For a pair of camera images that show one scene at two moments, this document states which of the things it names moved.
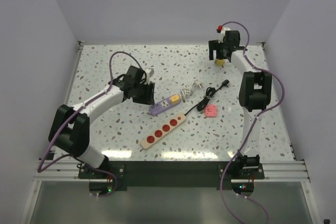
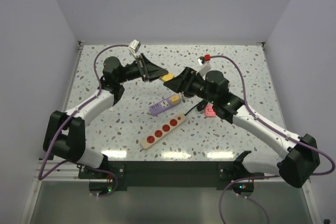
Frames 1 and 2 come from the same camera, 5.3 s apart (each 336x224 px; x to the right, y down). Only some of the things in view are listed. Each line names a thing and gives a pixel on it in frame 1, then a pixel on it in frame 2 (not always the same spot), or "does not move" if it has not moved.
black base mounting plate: (174, 176) does not move
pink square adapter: (210, 110) does not move
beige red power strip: (150, 140) does not move
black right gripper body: (219, 47) to (198, 86)
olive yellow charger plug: (220, 62) to (167, 77)
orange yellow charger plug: (175, 99) does not move
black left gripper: (148, 99) to (150, 71)
